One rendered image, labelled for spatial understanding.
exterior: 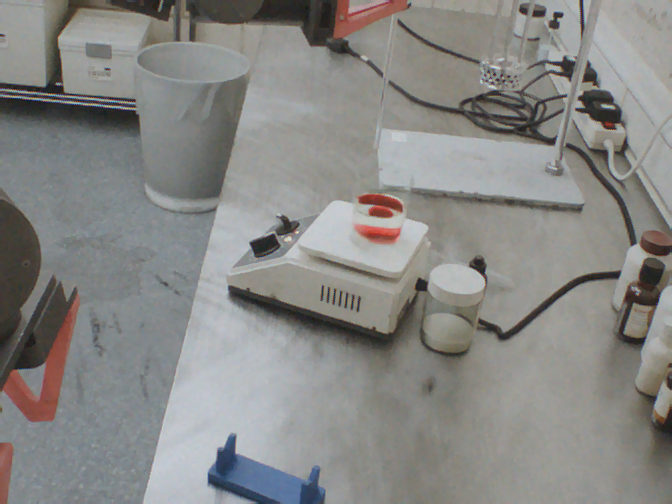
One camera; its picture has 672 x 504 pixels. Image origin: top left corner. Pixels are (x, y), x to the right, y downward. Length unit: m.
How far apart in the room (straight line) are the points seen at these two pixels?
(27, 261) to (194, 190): 2.36
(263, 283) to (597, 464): 0.40
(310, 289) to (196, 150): 1.67
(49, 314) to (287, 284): 0.55
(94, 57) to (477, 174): 1.96
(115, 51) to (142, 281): 0.95
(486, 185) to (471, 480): 0.60
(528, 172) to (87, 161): 1.89
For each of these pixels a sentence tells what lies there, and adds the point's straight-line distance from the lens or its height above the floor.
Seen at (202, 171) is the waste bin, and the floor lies 0.14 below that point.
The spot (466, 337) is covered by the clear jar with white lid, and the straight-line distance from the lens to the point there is 0.99.
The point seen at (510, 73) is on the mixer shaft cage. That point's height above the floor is 0.92.
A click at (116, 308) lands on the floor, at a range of 2.33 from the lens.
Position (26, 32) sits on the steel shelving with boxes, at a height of 0.32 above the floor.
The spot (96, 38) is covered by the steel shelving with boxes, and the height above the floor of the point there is 0.32.
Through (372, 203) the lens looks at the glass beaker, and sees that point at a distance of 0.96.
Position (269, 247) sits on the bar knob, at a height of 0.80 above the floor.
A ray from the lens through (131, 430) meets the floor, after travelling 1.99.
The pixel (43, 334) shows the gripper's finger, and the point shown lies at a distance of 0.47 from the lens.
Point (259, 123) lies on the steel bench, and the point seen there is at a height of 0.75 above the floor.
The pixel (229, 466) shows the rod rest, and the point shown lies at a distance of 0.82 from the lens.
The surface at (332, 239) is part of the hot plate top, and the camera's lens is 1.00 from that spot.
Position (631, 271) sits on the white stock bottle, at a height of 0.81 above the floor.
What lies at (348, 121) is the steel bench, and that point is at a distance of 1.52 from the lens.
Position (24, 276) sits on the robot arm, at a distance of 0.35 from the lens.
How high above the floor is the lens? 1.34
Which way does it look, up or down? 31 degrees down
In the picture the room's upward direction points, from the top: 7 degrees clockwise
